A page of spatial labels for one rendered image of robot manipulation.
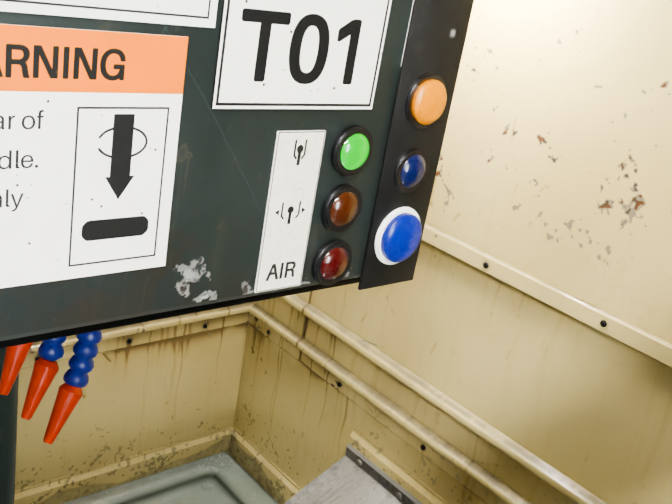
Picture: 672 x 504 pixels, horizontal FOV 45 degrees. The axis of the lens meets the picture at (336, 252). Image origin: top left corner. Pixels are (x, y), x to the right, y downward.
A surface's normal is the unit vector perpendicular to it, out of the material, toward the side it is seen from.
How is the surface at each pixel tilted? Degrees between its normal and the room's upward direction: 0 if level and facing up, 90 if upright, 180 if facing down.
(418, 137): 90
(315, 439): 90
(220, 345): 90
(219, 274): 90
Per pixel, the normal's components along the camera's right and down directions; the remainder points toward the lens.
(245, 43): 0.64, 0.37
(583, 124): -0.75, 0.11
